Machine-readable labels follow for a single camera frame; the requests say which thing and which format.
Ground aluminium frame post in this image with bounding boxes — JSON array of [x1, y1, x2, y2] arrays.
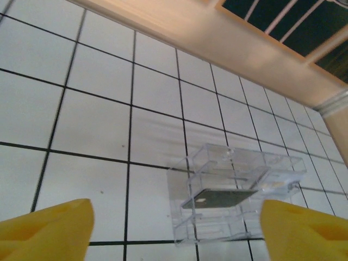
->
[[312, 89, 348, 116]]

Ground dark credit card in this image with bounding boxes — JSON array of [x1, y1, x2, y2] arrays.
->
[[181, 189, 259, 210]]

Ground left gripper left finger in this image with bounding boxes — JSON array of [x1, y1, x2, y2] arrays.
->
[[0, 198, 95, 261]]

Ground clear acrylic organizer box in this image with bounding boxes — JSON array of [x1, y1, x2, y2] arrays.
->
[[166, 143, 308, 247]]

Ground silver credit card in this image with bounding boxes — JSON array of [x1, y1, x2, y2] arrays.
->
[[259, 179, 300, 195]]

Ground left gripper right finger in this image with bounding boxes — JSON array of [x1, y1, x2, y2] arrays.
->
[[259, 199, 348, 261]]

